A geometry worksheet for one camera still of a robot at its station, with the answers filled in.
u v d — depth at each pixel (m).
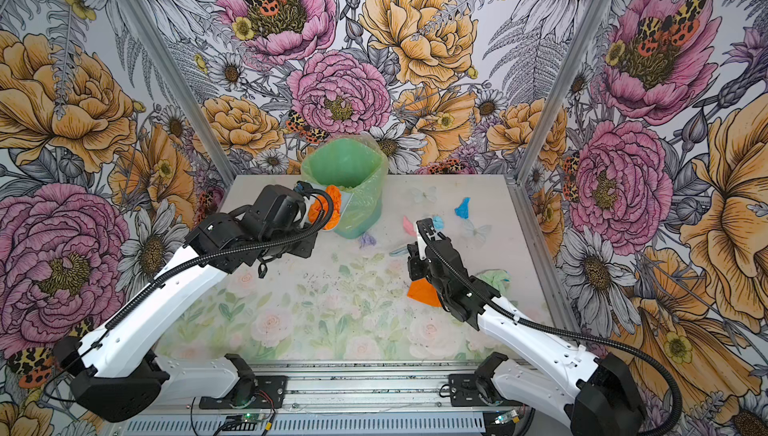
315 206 0.55
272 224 0.50
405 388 0.76
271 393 0.75
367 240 1.01
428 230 0.65
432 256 0.60
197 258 0.42
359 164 1.03
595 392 0.41
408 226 1.07
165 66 0.88
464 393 0.74
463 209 1.12
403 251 0.83
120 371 0.39
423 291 0.91
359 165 1.03
